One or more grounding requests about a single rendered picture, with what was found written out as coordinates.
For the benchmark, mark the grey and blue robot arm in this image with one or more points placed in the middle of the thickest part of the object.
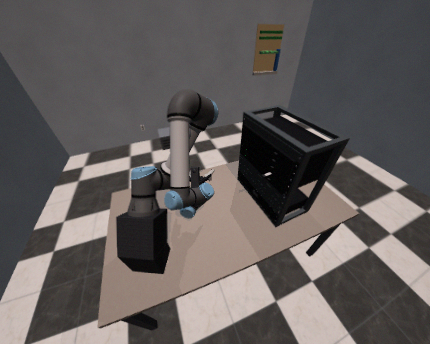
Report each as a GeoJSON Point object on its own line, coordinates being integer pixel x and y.
{"type": "Point", "coordinates": [197, 113]}

